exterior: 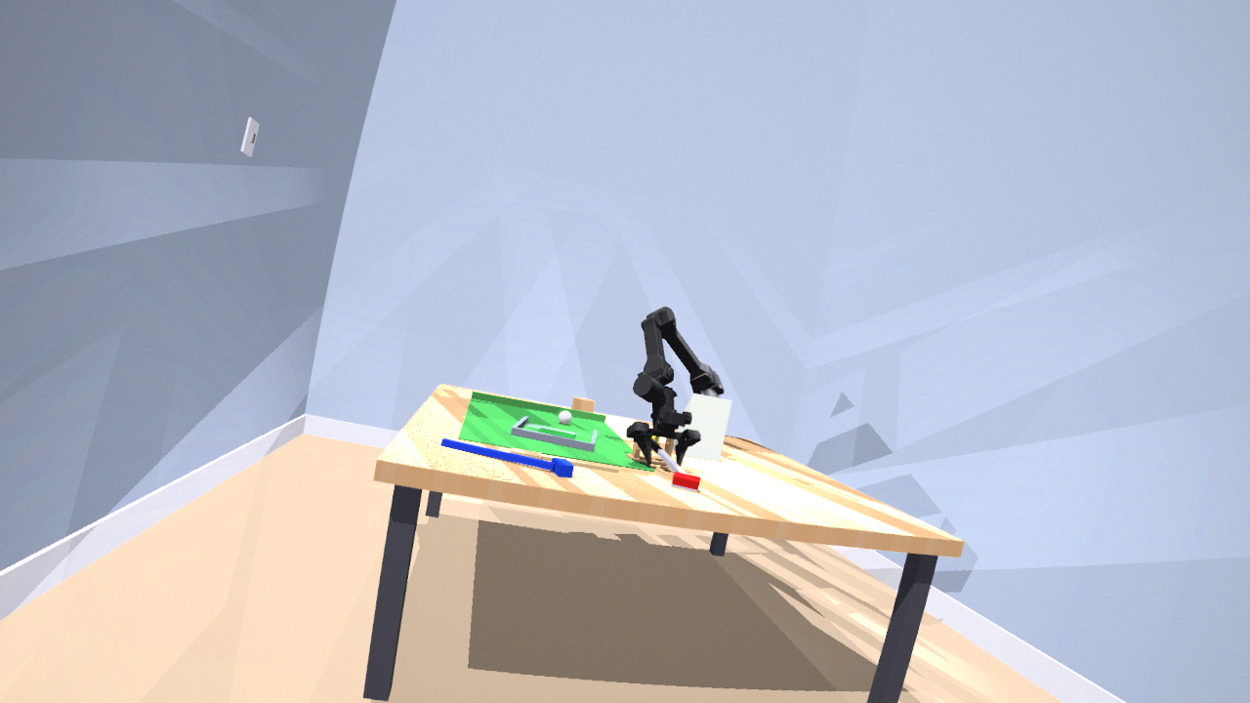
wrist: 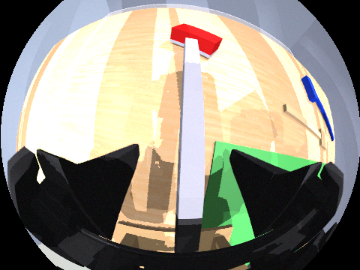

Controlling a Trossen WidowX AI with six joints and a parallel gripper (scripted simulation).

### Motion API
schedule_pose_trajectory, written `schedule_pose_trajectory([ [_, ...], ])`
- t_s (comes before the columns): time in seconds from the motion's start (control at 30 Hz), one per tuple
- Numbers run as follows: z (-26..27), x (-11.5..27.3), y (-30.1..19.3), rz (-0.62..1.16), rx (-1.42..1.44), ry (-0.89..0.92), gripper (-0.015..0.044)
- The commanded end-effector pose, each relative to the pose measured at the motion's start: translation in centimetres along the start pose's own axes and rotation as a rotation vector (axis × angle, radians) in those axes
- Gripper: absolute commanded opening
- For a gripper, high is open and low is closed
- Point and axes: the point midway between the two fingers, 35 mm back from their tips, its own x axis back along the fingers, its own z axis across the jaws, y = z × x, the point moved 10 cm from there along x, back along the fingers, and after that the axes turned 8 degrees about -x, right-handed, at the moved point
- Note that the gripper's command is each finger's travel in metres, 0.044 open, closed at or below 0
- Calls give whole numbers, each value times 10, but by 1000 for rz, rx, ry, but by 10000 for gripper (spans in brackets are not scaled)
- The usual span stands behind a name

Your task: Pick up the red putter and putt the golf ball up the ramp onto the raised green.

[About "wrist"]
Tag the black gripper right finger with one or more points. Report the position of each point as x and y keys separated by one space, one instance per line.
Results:
x=267 y=190

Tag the blue golf putter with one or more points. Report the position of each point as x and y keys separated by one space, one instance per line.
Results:
x=312 y=97

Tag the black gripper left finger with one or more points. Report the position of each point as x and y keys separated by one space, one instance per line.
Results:
x=98 y=186

